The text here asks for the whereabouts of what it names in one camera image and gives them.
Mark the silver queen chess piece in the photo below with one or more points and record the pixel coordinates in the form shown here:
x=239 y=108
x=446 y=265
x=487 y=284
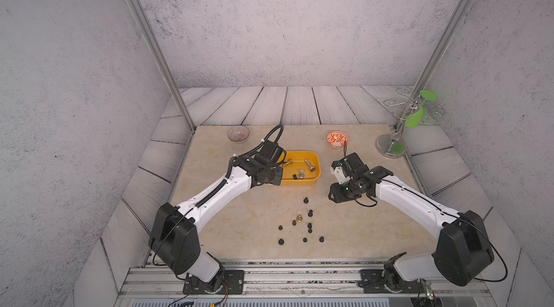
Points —
x=311 y=167

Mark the green cup on stand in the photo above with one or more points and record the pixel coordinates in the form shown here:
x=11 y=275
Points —
x=418 y=113

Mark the gold bishop chess piece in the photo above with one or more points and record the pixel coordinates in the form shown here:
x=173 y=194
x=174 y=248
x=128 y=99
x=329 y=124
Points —
x=288 y=162

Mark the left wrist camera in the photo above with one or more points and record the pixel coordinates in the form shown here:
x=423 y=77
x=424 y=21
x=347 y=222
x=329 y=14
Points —
x=270 y=154

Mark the yellow plastic storage box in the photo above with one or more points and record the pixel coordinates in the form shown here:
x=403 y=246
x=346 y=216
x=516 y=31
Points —
x=298 y=158

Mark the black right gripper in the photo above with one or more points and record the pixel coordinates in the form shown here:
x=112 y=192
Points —
x=336 y=196

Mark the left aluminium corner post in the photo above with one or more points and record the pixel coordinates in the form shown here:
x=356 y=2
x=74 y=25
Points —
x=141 y=19

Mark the aluminium corner post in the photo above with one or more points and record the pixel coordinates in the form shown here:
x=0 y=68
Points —
x=443 y=43
x=141 y=19

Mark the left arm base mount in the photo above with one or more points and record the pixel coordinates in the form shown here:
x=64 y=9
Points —
x=216 y=280

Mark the aluminium rail frame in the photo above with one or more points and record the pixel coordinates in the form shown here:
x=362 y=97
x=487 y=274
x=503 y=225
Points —
x=294 y=282

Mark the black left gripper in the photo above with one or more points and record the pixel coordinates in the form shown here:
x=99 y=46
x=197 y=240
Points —
x=277 y=180

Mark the orange patterned ceramic bowl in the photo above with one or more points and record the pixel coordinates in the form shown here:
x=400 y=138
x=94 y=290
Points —
x=337 y=139

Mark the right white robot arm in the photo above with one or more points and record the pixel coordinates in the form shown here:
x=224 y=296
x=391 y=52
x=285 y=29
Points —
x=463 y=250

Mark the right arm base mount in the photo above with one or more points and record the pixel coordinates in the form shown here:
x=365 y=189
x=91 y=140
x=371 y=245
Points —
x=388 y=280

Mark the right aluminium corner post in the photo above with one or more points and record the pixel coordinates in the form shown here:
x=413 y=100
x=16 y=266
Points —
x=443 y=43

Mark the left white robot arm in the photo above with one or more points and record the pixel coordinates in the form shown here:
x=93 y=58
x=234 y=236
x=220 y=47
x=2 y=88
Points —
x=175 y=235

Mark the small clear glass bowl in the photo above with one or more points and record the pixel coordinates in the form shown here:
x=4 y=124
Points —
x=238 y=134

